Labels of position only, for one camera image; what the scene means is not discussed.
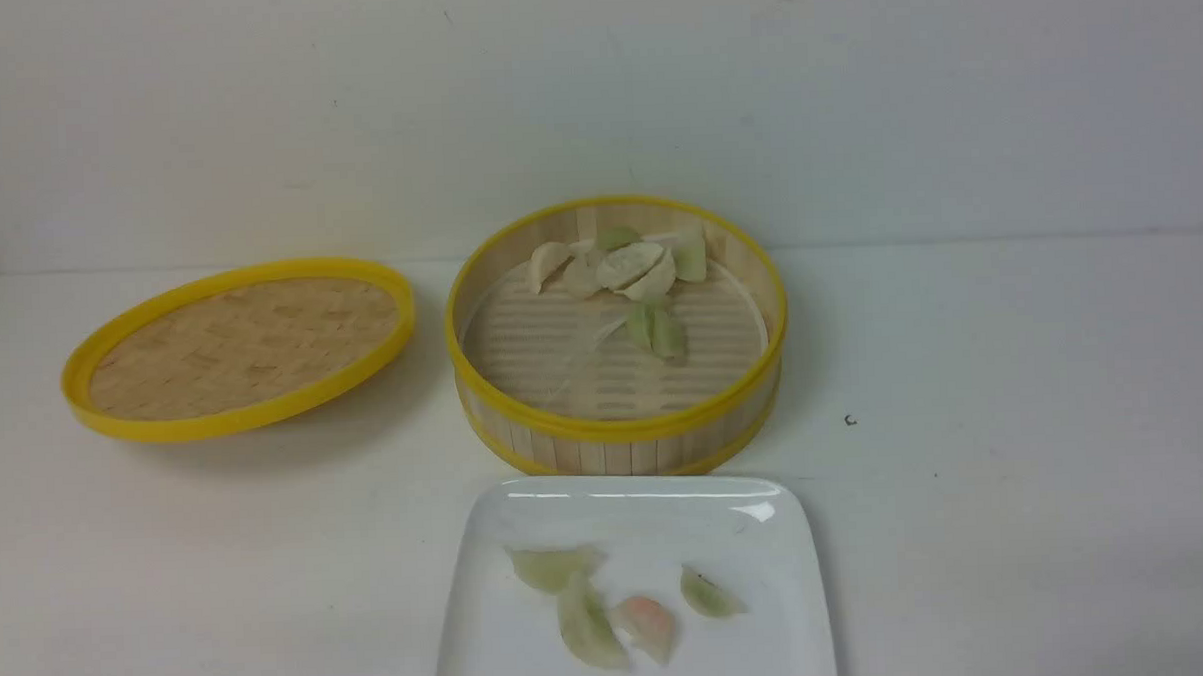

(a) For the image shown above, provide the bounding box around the green dumpling on plate left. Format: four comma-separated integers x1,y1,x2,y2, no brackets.
506,545,606,595

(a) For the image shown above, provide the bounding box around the green dumpling on plate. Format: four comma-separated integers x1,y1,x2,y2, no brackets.
556,571,632,672
678,564,747,618
506,545,606,595

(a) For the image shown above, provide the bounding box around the white square plate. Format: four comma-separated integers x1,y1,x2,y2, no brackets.
435,475,840,676

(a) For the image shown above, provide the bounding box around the green dumpling on plate right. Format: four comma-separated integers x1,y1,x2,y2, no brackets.
678,564,747,618

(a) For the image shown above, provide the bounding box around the green dumpling on plate centre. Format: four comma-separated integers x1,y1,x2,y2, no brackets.
556,571,632,672

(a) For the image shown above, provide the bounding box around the pink dumpling on plate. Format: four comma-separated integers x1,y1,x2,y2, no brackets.
610,595,678,668

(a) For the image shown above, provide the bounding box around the yellow rimmed bamboo steamer basket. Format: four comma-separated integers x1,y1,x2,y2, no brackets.
445,195,789,476

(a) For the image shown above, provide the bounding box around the white dumpling small left-centre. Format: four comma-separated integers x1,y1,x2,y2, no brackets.
561,253,603,301

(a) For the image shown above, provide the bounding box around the white dumpling centre large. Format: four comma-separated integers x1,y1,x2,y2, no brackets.
595,241,678,304

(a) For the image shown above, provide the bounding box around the white dumpling far left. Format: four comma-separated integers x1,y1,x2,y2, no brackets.
526,242,573,293

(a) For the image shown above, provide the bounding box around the green dumpling steamer back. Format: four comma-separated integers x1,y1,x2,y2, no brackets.
593,226,642,253

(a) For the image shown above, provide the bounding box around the pale green dumpling steamer right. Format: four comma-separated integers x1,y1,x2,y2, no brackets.
671,224,709,284

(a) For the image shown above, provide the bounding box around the yellow rimmed bamboo steamer lid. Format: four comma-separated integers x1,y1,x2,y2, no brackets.
61,257,417,444

